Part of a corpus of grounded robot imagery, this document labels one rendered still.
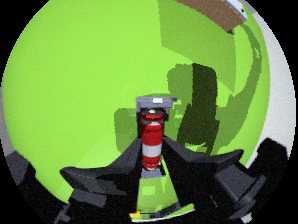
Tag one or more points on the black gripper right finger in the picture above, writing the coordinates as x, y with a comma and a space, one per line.
190, 171

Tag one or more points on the red and white striped cylinder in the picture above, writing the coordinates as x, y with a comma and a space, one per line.
152, 125

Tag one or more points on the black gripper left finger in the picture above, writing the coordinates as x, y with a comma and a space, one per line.
118, 179

